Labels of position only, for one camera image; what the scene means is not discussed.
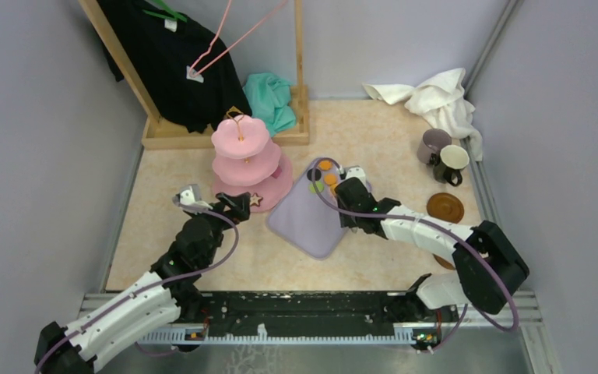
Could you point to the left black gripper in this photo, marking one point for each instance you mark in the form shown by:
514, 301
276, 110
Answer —
237, 204

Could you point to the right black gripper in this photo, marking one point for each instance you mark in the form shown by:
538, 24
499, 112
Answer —
347, 221

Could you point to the brown star cookie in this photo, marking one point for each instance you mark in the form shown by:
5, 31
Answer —
255, 200

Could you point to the black macaron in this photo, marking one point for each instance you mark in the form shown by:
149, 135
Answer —
314, 175

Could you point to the orange macaron top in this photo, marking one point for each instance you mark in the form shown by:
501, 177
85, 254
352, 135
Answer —
325, 165

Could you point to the green macaron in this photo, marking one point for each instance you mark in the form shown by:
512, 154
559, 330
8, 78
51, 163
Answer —
316, 187

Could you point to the pink cake slice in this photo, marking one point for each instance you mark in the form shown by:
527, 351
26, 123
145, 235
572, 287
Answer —
277, 173

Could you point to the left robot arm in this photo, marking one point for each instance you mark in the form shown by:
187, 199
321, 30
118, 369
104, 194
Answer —
162, 295

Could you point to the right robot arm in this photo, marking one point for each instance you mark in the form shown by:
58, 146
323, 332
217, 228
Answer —
488, 269

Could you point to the pink three-tier cake stand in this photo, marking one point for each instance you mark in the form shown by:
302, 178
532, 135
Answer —
245, 158

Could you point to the lavender serving tray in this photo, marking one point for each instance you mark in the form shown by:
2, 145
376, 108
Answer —
302, 218

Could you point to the brown saucer upper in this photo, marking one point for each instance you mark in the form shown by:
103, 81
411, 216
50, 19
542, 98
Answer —
446, 207

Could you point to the brown saucer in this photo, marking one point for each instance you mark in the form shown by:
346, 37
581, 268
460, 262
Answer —
446, 263
446, 207

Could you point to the purple mug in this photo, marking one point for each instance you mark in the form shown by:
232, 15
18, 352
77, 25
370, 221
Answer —
432, 141

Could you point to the black cream-lined mug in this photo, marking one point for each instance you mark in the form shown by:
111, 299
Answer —
449, 164

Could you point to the brown saucer lower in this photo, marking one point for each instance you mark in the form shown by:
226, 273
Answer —
446, 263

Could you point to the wooden clothes rack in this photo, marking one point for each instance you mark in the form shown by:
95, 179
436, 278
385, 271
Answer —
161, 134

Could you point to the teal cloth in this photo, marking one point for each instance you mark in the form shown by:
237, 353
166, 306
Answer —
269, 98

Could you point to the white towel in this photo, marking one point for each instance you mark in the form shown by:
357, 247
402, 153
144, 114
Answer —
440, 101

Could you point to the pink clothes hanger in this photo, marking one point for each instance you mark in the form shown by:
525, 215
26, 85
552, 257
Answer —
193, 71

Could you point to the green clothes hanger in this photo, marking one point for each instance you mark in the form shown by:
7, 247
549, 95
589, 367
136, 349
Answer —
167, 14

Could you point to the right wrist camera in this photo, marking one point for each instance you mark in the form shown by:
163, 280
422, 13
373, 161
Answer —
356, 172

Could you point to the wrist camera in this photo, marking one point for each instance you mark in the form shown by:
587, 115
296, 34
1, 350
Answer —
189, 199
356, 172

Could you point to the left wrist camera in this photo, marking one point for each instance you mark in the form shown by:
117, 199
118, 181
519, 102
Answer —
189, 199

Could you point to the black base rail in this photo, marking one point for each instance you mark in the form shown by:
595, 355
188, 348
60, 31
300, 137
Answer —
321, 318

